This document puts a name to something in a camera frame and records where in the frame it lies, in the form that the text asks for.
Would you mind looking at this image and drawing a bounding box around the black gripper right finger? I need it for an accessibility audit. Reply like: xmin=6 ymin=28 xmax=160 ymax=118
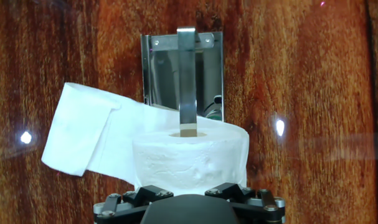
xmin=204 ymin=182 xmax=286 ymax=224

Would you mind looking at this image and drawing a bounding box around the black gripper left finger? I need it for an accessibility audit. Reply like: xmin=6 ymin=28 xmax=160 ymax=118
xmin=93 ymin=185 xmax=174 ymax=224

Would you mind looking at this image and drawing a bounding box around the white toilet paper roll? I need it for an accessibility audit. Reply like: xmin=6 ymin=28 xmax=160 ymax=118
xmin=40 ymin=82 xmax=250 ymax=196

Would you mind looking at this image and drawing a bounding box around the glossy wood grain mat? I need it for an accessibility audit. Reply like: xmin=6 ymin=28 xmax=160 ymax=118
xmin=0 ymin=0 xmax=378 ymax=224

